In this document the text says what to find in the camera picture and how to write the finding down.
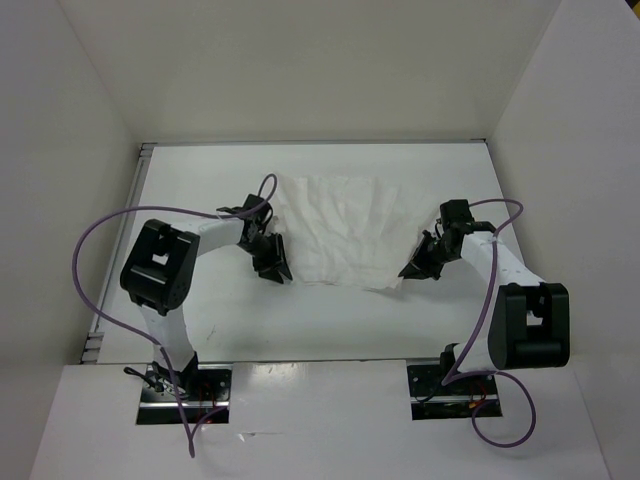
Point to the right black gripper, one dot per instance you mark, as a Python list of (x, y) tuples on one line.
[(419, 268)]

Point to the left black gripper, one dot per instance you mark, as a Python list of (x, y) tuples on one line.
[(277, 259)]

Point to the white fabric skirt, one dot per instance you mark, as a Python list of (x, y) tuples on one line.
[(350, 231)]

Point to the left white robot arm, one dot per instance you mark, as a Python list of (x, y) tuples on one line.
[(158, 274)]

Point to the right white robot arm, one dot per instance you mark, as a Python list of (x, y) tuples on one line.
[(524, 321)]

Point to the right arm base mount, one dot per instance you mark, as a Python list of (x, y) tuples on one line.
[(430, 400)]

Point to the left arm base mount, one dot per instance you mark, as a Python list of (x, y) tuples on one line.
[(206, 401)]

